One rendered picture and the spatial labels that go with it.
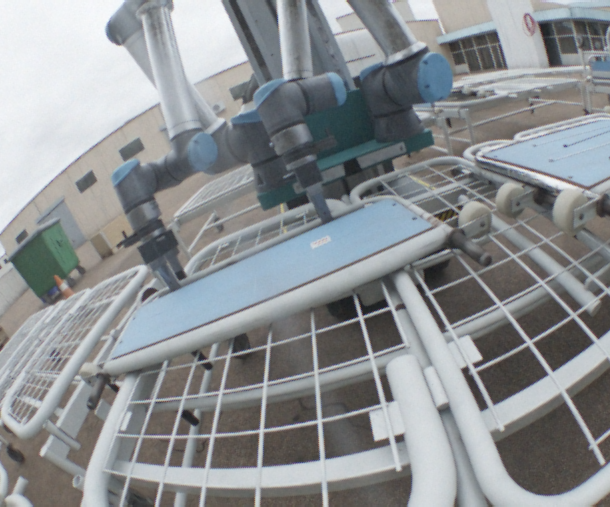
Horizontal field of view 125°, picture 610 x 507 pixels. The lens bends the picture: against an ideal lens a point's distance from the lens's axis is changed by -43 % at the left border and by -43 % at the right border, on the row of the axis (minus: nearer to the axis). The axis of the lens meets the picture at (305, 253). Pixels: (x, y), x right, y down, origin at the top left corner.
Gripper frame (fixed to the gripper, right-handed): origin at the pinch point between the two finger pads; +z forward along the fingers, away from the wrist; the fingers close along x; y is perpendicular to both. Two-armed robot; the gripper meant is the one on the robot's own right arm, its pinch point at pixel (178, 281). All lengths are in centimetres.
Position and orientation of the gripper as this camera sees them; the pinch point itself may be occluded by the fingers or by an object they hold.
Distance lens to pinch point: 76.6
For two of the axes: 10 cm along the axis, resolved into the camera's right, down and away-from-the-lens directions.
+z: 3.9, 8.8, 2.8
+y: 9.2, -3.9, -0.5
